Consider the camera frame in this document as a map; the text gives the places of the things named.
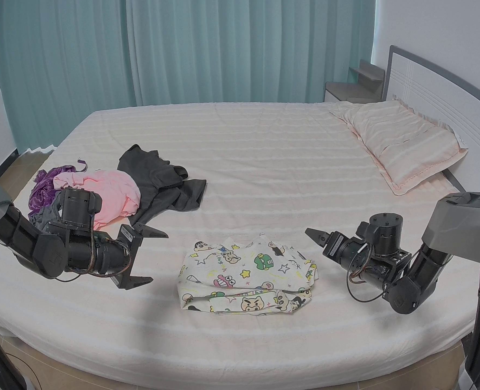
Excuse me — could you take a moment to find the grey white bedside table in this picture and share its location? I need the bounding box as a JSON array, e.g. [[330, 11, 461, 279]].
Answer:
[[324, 59, 385, 104]]

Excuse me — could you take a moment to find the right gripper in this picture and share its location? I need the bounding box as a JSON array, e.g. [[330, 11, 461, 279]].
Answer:
[[322, 231, 371, 276]]

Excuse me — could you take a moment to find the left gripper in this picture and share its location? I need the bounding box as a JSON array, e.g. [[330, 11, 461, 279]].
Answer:
[[89, 223, 169, 291]]

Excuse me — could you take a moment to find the purple garment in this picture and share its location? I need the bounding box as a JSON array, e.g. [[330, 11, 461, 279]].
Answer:
[[28, 158, 90, 214]]

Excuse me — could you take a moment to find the pale pink striped pillow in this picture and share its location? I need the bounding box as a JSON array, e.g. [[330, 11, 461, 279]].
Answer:
[[329, 96, 469, 196]]

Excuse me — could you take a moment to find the white printed pyjama top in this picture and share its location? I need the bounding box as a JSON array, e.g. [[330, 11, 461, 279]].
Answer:
[[178, 235, 319, 316]]

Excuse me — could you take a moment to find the blue-green curtain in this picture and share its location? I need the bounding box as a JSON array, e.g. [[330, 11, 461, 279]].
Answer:
[[0, 0, 376, 155]]

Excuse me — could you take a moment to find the grey garment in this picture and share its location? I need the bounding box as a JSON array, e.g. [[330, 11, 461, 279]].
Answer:
[[29, 191, 63, 231]]

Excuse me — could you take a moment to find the bed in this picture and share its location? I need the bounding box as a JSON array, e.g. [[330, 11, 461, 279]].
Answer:
[[0, 45, 480, 375]]

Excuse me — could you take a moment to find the black garment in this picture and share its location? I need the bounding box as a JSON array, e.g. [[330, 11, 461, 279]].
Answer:
[[117, 144, 207, 226]]

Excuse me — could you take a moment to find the pink garment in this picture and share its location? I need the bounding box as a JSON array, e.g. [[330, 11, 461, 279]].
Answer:
[[53, 170, 141, 231]]

